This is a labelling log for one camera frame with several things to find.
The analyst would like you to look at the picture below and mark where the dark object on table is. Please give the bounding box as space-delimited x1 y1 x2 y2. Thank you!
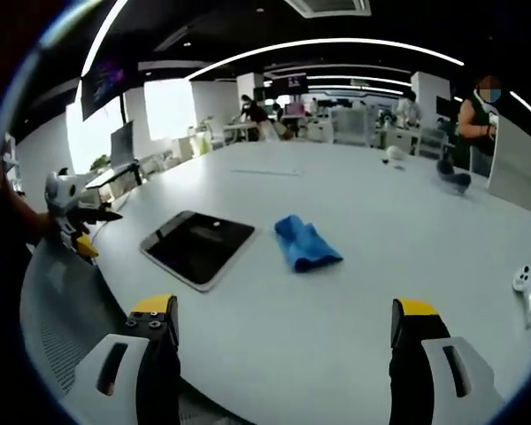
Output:
435 155 473 196

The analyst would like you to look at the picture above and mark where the hanging dark display screen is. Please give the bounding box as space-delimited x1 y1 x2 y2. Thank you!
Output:
80 56 127 122

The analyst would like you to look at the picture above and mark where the white wire rack cart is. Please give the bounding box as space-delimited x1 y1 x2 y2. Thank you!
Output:
330 107 376 146

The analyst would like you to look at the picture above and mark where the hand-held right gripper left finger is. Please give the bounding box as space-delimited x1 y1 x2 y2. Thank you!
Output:
73 294 181 425

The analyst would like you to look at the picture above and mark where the white office chair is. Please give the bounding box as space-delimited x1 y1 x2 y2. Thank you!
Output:
204 118 227 151

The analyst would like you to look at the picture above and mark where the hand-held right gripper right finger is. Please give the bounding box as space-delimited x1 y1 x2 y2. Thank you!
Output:
389 297 505 425

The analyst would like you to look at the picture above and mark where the ceiling air vent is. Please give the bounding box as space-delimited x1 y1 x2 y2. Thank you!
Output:
284 0 373 19

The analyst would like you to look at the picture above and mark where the thin white cable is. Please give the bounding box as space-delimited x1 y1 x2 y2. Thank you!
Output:
88 193 132 243

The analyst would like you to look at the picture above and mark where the thin flat strip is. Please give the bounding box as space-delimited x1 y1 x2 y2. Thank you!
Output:
230 167 303 178

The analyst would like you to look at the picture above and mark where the distant wall display screen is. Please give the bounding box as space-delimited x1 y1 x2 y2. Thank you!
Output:
284 74 310 95

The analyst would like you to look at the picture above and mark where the white partition panel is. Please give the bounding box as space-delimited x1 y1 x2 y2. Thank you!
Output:
486 112 531 219

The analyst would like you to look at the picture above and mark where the curved ceiling light strip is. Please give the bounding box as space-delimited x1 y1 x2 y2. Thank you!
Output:
184 37 466 81

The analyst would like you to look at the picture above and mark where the desktop monitor on stand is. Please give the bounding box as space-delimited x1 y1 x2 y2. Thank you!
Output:
84 120 143 190

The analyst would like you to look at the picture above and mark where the blue cleaning cloth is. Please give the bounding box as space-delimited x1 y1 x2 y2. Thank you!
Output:
273 214 344 274

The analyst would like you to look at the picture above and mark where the grey mesh chair back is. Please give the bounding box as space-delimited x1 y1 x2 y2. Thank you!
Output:
19 236 231 425

